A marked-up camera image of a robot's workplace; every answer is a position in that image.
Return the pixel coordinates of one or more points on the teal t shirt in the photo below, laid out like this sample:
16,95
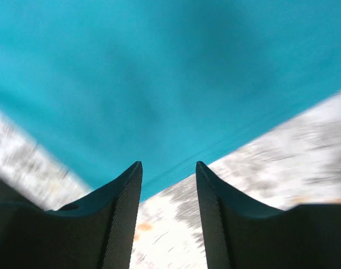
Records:
102,84

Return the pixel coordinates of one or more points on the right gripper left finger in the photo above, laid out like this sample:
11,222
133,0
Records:
95,231

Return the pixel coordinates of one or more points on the floral patterned table mat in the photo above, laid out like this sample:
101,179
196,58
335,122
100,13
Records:
297,162

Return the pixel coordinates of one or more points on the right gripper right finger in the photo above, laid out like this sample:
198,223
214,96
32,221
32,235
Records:
241,232

